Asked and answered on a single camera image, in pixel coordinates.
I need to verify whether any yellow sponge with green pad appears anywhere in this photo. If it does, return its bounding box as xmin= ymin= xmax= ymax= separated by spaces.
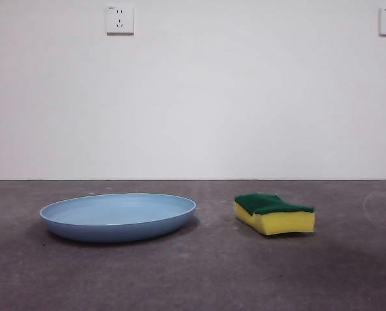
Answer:
xmin=234 ymin=193 xmax=315 ymax=236

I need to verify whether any blue round plate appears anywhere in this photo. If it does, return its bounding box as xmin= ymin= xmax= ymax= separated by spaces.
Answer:
xmin=39 ymin=192 xmax=197 ymax=243

